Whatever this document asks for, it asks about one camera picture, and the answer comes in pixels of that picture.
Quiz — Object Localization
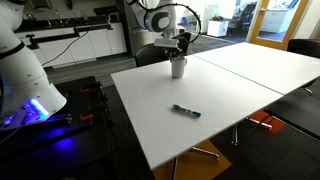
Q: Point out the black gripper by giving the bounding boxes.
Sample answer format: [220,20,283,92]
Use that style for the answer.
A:
[162,30,188,62]

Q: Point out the white cup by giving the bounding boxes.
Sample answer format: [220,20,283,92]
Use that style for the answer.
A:
[170,55,188,79]

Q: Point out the grey metal cabinet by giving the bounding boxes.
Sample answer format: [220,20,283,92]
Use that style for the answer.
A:
[128,26,158,57]

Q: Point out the white cabinet dark top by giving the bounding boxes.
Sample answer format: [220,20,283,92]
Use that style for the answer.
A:
[206,16,230,38]

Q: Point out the teal marker pen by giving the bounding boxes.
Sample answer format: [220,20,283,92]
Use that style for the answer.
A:
[171,103,202,119]

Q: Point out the black office chair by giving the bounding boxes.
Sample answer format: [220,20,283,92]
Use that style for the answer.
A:
[239,3,258,32]

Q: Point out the yellow framed glass door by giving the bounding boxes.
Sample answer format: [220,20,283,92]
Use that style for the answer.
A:
[248,0,312,52]

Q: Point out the white counter cabinets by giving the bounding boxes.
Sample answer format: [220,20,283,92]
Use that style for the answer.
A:
[14,21,128,69]

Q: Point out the chrome table leg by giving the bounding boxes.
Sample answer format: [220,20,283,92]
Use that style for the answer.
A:
[170,145,221,180]
[231,116,273,147]

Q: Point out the black long bar clamp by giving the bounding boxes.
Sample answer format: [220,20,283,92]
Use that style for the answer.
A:
[24,22,114,48]

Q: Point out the white drawer cabinet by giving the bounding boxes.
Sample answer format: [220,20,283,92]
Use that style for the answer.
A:
[267,8,297,34]

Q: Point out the black perforated robot table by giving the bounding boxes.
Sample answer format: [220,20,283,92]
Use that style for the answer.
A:
[0,75,116,180]

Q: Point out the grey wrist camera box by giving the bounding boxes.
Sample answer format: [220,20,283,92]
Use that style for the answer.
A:
[153,37,181,49]

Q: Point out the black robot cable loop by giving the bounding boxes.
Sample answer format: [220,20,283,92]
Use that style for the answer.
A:
[164,2,203,46]

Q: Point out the thin black cable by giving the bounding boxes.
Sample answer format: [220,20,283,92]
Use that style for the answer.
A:
[41,29,90,68]

